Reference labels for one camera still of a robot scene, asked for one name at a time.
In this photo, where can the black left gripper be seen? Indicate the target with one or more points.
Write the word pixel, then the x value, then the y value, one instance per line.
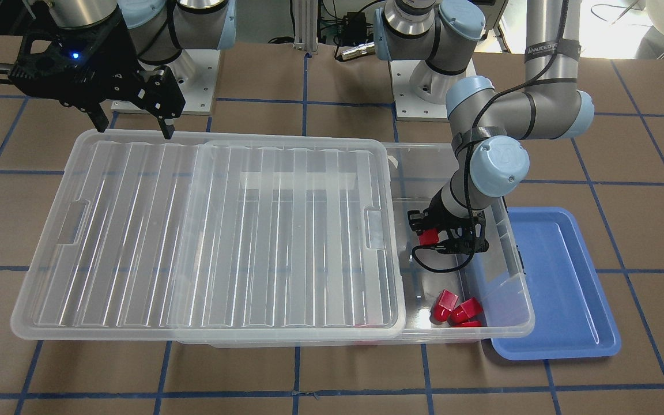
pixel 437 218

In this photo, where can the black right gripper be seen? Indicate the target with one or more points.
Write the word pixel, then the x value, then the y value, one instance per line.
pixel 120 64

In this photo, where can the red block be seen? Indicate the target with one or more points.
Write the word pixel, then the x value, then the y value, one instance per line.
pixel 428 237
pixel 469 324
pixel 466 311
pixel 443 306

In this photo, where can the clear plastic box lid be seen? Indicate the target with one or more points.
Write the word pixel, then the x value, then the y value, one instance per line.
pixel 103 268

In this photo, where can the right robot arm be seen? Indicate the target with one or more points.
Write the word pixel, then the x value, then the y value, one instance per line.
pixel 158 29

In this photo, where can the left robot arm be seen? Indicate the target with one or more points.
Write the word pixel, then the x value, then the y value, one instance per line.
pixel 487 125

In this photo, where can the red block in box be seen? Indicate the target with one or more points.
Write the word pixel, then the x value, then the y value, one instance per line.
pixel 466 311
pixel 469 324
pixel 443 306

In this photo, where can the clear plastic storage box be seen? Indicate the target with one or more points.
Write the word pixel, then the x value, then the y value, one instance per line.
pixel 459 276

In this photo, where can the blue plastic tray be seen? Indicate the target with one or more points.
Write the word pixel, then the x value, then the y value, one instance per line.
pixel 539 289

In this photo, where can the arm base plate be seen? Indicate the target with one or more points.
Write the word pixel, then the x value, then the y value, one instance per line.
pixel 419 92
pixel 182 87

